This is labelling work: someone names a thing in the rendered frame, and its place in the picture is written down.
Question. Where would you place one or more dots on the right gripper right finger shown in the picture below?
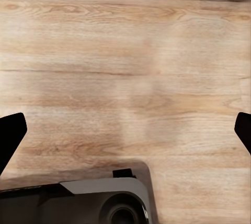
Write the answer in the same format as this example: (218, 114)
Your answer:
(243, 129)

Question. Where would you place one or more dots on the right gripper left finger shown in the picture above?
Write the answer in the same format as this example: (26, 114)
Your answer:
(12, 130)

